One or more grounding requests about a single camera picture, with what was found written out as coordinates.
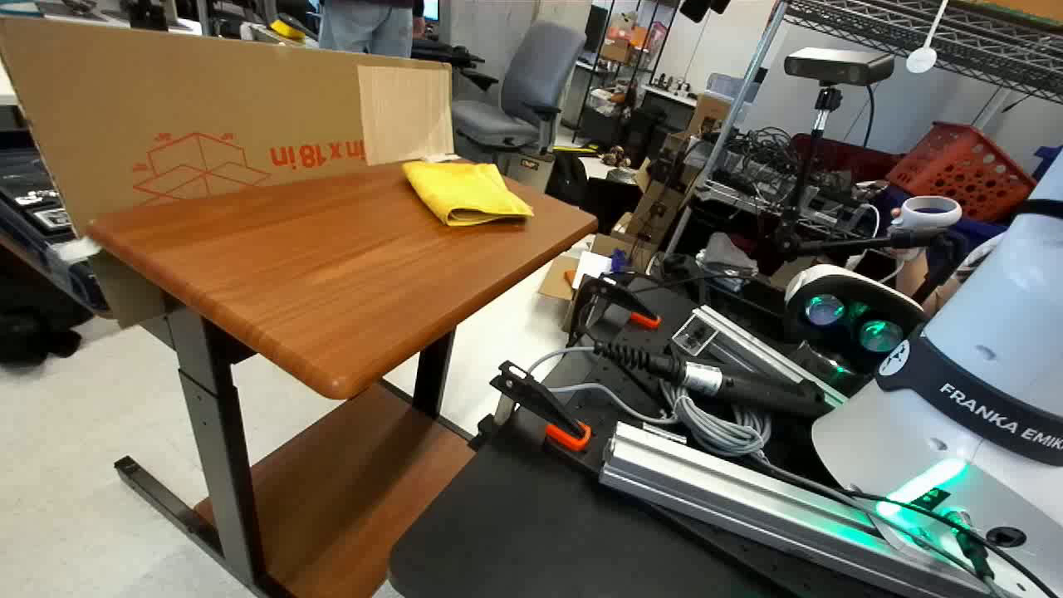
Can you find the black metal table frame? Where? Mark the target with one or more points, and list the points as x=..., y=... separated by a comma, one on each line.
x=218, y=442

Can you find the black camera on tripod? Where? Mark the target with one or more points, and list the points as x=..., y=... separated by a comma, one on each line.
x=837, y=63

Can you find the grey office chair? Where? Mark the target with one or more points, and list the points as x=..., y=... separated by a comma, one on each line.
x=539, y=71

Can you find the short aluminium extrusion piece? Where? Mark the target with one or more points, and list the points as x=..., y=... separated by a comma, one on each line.
x=736, y=343

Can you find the large flat cardboard box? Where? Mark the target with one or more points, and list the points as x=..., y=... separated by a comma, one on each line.
x=166, y=109

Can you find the stacked brown cardboard boxes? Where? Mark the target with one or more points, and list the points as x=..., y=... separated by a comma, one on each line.
x=666, y=199

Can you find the white hanging round lamp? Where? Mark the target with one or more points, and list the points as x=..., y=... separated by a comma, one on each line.
x=921, y=58

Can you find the stereo camera green lenses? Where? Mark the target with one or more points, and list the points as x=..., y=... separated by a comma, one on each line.
x=847, y=315

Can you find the wooden lower table shelf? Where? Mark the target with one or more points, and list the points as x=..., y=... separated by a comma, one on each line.
x=333, y=498

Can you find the long aluminium extrusion rail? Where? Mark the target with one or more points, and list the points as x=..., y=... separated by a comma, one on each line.
x=732, y=486

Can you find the red plastic crate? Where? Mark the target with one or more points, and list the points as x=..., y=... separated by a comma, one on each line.
x=958, y=166

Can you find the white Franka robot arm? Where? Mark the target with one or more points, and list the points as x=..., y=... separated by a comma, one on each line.
x=974, y=333

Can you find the person in blue jeans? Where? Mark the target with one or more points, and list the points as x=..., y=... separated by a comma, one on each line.
x=365, y=26

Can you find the black equipment pile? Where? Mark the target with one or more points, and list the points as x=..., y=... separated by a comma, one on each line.
x=34, y=315

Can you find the yellow cloth towel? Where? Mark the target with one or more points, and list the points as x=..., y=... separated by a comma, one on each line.
x=466, y=195

